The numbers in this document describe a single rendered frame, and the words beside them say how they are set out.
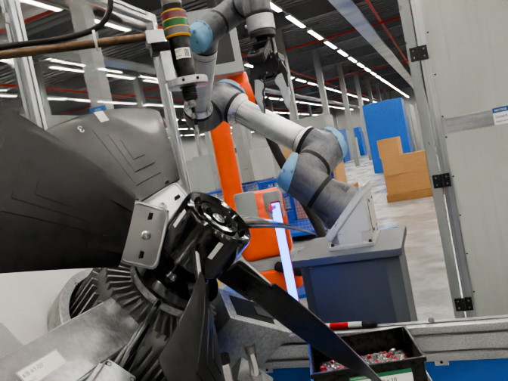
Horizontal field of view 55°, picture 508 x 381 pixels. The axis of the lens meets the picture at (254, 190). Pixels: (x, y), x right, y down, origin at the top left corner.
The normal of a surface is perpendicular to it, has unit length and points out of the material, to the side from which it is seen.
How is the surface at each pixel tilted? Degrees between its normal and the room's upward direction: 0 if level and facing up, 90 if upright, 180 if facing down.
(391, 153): 90
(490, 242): 90
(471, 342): 90
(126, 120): 44
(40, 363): 50
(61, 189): 83
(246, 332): 125
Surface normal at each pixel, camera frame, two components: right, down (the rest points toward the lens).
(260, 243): 0.11, 0.04
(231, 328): 0.33, 0.56
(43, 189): 0.70, -0.25
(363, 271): -0.33, 0.12
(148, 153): 0.08, -0.66
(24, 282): 0.58, -0.76
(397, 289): 0.42, -0.04
